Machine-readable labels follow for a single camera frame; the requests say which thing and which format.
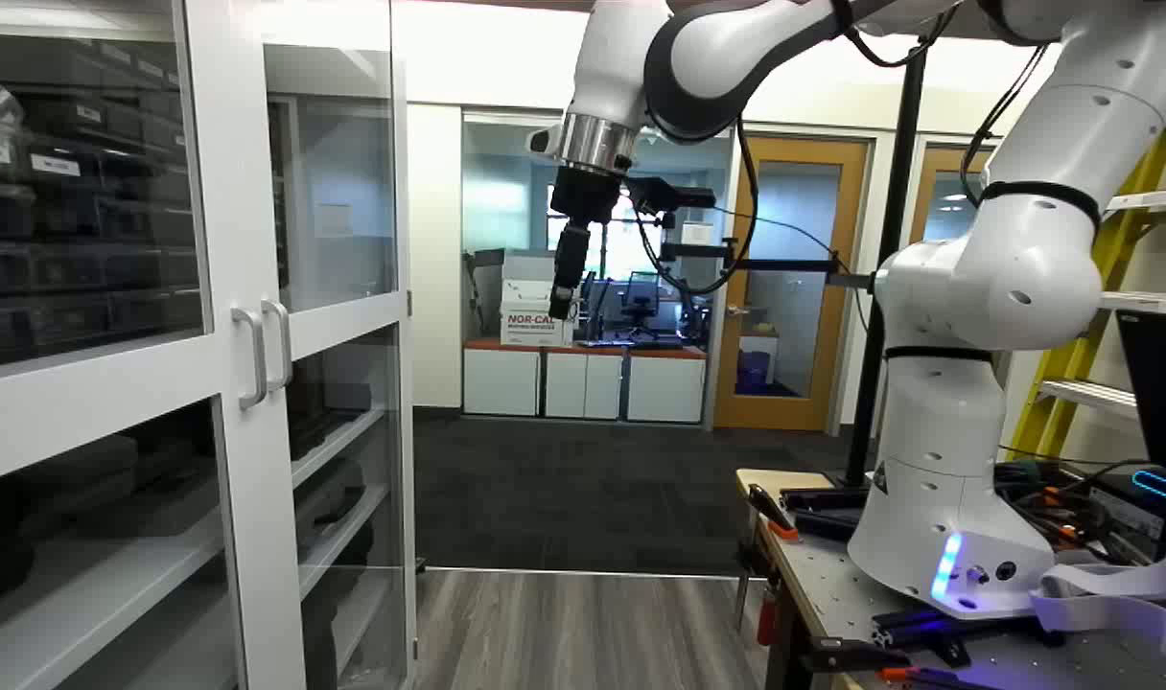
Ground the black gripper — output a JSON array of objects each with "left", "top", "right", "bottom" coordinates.
[{"left": 547, "top": 163, "right": 629, "bottom": 325}]

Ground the white glass cabinet door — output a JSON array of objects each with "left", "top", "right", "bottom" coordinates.
[
  {"left": 254, "top": 0, "right": 418, "bottom": 690},
  {"left": 0, "top": 0, "right": 308, "bottom": 690}
]

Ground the low white cabinet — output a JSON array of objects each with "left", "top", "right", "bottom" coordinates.
[
  {"left": 460, "top": 342, "right": 546, "bottom": 421},
  {"left": 624, "top": 343, "right": 713, "bottom": 425},
  {"left": 541, "top": 342, "right": 629, "bottom": 425}
]

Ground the orange wooden door with window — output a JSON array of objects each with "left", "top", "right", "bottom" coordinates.
[
  {"left": 905, "top": 141, "right": 998, "bottom": 247},
  {"left": 713, "top": 129, "right": 877, "bottom": 438}
]

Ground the white cabinet shelf board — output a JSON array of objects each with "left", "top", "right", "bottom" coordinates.
[
  {"left": 0, "top": 507, "right": 230, "bottom": 690},
  {"left": 294, "top": 479, "right": 394, "bottom": 603},
  {"left": 286, "top": 402, "right": 394, "bottom": 490}
]

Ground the white box with red print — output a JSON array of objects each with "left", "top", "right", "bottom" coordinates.
[{"left": 493, "top": 247, "right": 580, "bottom": 347}]

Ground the blue machine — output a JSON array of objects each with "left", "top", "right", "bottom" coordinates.
[{"left": 577, "top": 268, "right": 699, "bottom": 347}]

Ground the blue bin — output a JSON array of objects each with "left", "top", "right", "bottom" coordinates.
[{"left": 731, "top": 329, "right": 782, "bottom": 399}]

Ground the black horizontal boom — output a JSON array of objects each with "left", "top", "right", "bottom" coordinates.
[{"left": 657, "top": 254, "right": 883, "bottom": 284}]

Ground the black vertical stand pole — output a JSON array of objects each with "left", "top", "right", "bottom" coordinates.
[{"left": 844, "top": 42, "right": 933, "bottom": 499}]

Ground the black flat tool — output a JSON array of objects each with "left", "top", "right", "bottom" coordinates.
[{"left": 780, "top": 479, "right": 872, "bottom": 543}]

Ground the wooden workbench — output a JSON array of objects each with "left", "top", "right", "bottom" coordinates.
[{"left": 731, "top": 465, "right": 1166, "bottom": 690}]

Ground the black bar clamp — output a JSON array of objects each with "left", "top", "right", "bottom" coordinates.
[{"left": 804, "top": 604, "right": 979, "bottom": 690}]

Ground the yellow ladder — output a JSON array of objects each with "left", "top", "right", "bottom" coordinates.
[{"left": 1005, "top": 107, "right": 1166, "bottom": 465}]

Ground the black small-parts drawer organizer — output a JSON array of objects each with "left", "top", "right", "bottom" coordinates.
[{"left": 0, "top": 33, "right": 207, "bottom": 375}]

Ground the wide black tool case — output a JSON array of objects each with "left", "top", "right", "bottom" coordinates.
[{"left": 15, "top": 430, "right": 219, "bottom": 543}]

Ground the black box with blue light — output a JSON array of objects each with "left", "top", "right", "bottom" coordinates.
[{"left": 1087, "top": 461, "right": 1166, "bottom": 562}]

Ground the black monitor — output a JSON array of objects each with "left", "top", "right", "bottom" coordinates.
[{"left": 1112, "top": 306, "right": 1166, "bottom": 499}]

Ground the white plastic part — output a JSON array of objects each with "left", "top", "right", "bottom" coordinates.
[{"left": 1023, "top": 540, "right": 1166, "bottom": 672}]

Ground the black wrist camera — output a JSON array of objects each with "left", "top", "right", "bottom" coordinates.
[{"left": 620, "top": 173, "right": 722, "bottom": 219}]

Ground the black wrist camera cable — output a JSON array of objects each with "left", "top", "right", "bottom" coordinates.
[{"left": 624, "top": 109, "right": 762, "bottom": 302}]

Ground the white cabinet frame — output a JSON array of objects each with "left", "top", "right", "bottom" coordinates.
[{"left": 0, "top": 0, "right": 423, "bottom": 690}]

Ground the black clamp with orange handle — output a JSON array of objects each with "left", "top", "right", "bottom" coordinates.
[{"left": 745, "top": 479, "right": 804, "bottom": 543}]

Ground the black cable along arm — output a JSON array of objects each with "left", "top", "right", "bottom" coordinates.
[{"left": 955, "top": 42, "right": 1055, "bottom": 207}]

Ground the orange handled tool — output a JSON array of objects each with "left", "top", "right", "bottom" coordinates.
[{"left": 991, "top": 457, "right": 1099, "bottom": 549}]

